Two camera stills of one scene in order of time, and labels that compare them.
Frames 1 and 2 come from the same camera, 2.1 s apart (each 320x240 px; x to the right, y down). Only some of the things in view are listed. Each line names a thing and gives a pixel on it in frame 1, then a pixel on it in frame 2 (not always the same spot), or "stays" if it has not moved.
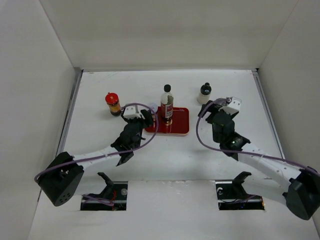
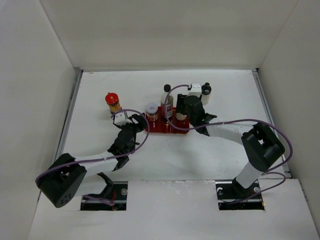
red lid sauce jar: [112, 100] stays
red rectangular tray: [180, 124] stays
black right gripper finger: [203, 106] to [179, 103]
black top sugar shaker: [204, 96] stays
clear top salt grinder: [223, 101] to [180, 116]
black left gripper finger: [148, 116] to [139, 122]
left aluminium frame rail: [70, 103] stays
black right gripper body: [210, 119] to [191, 120]
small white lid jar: [154, 107] stays
